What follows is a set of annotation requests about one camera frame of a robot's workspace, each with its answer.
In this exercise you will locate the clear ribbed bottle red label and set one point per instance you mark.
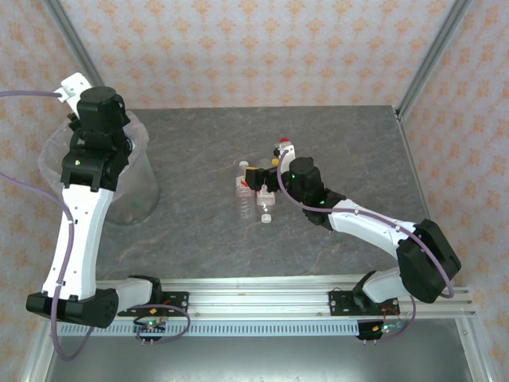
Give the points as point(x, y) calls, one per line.
point(265, 205)
point(244, 199)

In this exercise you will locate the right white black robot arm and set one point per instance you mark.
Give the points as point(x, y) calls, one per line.
point(370, 227)

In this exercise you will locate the clear plastic bin liner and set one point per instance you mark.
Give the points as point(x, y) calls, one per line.
point(137, 127)

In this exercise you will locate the clear plastic bin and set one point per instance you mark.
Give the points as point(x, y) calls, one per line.
point(139, 199)

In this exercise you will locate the grey metal shelf panel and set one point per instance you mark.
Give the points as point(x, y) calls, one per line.
point(258, 362)

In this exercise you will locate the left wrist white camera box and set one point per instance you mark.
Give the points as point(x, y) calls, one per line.
point(75, 85)

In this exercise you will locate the aluminium frame post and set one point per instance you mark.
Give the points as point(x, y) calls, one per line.
point(433, 59)
point(75, 51)

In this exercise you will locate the aluminium table side rail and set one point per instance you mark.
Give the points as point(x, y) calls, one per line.
point(36, 358)
point(417, 179)

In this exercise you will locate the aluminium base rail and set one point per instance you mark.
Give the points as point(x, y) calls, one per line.
point(258, 298)

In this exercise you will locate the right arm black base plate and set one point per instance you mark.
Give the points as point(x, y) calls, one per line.
point(338, 304)

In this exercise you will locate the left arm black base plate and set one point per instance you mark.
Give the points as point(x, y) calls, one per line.
point(175, 304)

